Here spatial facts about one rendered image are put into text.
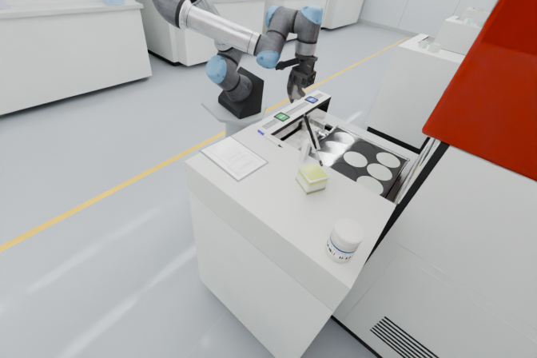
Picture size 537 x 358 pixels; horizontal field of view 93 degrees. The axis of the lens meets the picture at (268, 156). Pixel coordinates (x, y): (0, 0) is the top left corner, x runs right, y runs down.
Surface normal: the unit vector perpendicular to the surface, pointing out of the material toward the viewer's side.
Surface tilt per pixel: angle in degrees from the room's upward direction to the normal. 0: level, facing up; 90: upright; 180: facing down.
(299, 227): 0
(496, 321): 90
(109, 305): 0
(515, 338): 90
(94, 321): 0
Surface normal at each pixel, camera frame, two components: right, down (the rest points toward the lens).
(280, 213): 0.11, -0.76
